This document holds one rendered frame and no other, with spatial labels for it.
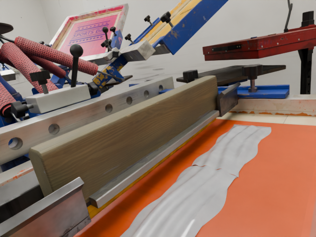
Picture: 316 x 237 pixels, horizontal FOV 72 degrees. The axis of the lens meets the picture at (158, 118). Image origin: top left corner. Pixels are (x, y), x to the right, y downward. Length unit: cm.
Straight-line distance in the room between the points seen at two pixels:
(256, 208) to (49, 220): 20
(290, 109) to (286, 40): 77
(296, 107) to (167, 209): 36
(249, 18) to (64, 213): 225
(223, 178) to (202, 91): 18
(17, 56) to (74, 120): 43
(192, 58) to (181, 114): 225
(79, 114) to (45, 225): 30
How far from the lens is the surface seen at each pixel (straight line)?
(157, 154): 29
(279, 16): 228
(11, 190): 25
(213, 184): 28
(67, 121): 47
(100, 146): 24
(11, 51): 88
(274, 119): 50
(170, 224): 24
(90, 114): 50
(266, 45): 117
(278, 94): 52
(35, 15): 490
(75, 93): 54
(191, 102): 37
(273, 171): 32
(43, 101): 51
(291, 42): 129
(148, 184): 31
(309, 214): 27
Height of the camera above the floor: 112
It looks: 17 degrees down
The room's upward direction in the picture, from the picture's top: 10 degrees counter-clockwise
